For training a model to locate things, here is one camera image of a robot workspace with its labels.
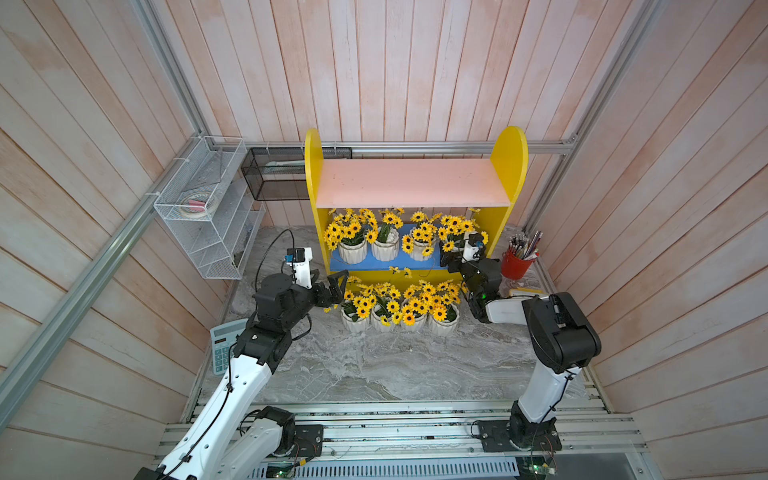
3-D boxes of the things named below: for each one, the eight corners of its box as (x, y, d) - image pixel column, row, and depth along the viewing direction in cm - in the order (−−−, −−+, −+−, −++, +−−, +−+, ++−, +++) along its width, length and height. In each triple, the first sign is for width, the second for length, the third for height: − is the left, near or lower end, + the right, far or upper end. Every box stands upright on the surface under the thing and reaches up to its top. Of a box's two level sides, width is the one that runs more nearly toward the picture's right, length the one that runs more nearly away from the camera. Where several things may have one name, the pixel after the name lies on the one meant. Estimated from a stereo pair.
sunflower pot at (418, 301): (401, 341, 92) (405, 314, 79) (399, 310, 99) (403, 280, 86) (431, 341, 92) (440, 314, 79) (427, 310, 99) (435, 280, 86)
